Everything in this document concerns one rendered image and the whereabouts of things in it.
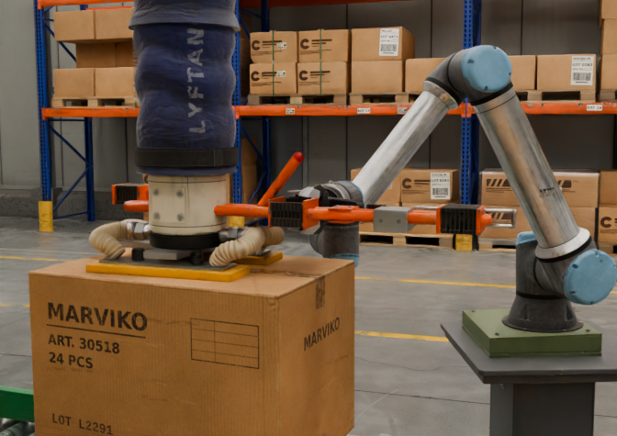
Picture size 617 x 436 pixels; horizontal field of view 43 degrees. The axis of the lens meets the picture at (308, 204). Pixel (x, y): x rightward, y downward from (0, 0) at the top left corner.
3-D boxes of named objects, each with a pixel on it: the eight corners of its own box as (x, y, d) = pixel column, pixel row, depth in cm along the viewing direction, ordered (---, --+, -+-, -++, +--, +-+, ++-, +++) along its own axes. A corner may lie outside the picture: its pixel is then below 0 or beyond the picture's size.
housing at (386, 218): (372, 231, 154) (372, 208, 154) (380, 227, 160) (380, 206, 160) (407, 233, 152) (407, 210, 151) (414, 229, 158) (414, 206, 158)
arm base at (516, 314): (503, 314, 238) (503, 282, 237) (566, 314, 236) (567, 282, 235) (514, 330, 219) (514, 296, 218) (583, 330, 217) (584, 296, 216)
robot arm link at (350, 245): (351, 263, 202) (351, 216, 200) (364, 272, 190) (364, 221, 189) (316, 264, 200) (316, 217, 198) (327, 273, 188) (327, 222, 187)
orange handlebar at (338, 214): (78, 212, 177) (77, 196, 177) (147, 200, 206) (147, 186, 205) (490, 231, 147) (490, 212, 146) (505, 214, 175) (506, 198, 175)
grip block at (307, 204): (266, 228, 160) (265, 199, 159) (283, 222, 169) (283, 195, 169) (304, 229, 157) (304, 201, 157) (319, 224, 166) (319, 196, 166)
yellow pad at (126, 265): (84, 273, 165) (84, 249, 164) (111, 264, 174) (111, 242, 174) (229, 284, 153) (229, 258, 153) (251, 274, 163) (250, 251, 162)
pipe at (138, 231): (90, 254, 166) (89, 228, 166) (151, 238, 190) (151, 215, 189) (234, 263, 155) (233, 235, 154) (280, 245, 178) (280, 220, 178)
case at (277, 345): (35, 450, 170) (27, 271, 166) (143, 392, 206) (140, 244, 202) (280, 503, 146) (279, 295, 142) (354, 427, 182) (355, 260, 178)
